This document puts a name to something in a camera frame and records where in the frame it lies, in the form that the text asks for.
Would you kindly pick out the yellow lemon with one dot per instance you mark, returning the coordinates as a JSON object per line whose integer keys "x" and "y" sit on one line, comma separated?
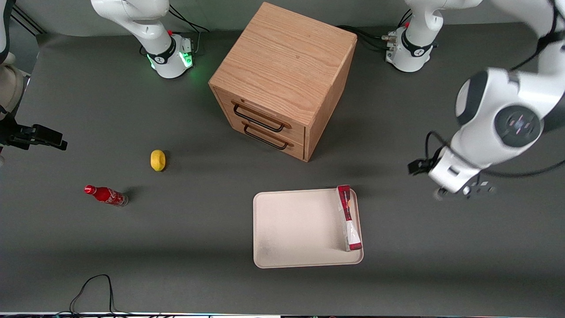
{"x": 158, "y": 160}

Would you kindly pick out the wooden drawer cabinet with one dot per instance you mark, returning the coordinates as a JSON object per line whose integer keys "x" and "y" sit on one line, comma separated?
{"x": 287, "y": 57}

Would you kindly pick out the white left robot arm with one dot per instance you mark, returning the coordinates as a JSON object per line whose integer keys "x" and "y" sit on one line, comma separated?
{"x": 499, "y": 110}

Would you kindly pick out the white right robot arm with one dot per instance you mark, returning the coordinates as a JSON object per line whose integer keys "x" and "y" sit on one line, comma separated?
{"x": 145, "y": 26}

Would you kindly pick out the red cookie box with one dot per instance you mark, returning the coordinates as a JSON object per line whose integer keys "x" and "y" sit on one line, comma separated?
{"x": 348, "y": 216}

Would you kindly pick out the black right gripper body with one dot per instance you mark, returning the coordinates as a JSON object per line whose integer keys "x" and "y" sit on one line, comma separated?
{"x": 17, "y": 134}

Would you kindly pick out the beige plastic tray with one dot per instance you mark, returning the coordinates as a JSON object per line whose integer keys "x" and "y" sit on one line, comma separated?
{"x": 300, "y": 229}

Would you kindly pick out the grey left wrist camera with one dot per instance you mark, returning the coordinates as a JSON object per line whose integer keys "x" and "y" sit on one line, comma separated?
{"x": 474, "y": 187}

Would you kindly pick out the red cola bottle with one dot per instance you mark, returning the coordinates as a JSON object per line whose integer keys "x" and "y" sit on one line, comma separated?
{"x": 106, "y": 194}

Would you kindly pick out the wooden drawer front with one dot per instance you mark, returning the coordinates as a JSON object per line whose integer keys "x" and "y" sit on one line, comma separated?
{"x": 291, "y": 145}
{"x": 265, "y": 110}

